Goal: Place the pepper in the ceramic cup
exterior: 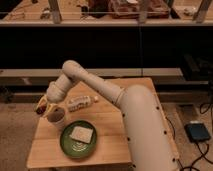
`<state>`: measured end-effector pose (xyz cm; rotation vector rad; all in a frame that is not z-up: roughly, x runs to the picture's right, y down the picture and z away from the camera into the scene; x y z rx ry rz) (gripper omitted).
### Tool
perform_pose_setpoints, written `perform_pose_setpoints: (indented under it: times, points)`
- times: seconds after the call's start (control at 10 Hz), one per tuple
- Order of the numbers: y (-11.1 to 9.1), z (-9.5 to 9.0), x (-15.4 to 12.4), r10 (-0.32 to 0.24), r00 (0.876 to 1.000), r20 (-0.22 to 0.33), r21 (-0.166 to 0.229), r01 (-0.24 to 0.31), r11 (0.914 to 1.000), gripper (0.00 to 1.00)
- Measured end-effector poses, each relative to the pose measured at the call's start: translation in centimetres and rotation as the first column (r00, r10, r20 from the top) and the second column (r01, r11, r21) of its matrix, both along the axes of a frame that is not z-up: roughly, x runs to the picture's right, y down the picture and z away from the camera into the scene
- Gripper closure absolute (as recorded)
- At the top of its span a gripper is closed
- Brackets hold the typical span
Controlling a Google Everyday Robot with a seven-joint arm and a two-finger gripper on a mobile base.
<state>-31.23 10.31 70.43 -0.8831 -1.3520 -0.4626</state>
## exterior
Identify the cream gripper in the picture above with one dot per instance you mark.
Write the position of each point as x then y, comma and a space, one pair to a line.
54, 95

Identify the red pepper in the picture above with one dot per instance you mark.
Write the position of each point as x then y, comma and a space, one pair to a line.
41, 109

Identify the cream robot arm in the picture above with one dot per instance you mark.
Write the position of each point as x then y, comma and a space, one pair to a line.
149, 142

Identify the grey ceramic cup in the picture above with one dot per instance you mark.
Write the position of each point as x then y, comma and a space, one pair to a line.
57, 119

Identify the long wooden bench shelf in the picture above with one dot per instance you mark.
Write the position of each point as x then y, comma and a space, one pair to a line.
40, 77

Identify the green round plate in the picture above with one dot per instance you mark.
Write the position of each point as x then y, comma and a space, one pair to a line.
77, 149

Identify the wooden table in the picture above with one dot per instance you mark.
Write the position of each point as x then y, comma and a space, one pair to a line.
111, 153

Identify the black box on floor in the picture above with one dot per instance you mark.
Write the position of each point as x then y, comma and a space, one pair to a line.
197, 132

